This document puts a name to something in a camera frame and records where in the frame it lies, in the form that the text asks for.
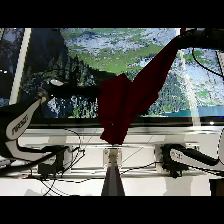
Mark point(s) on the red garment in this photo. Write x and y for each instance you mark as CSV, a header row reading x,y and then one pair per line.
x,y
120,106

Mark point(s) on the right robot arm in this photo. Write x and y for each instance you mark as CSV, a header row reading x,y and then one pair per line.
x,y
196,156

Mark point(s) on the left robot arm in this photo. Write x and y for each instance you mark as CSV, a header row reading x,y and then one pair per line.
x,y
20,124

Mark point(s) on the silver frame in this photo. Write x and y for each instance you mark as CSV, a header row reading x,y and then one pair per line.
x,y
113,181

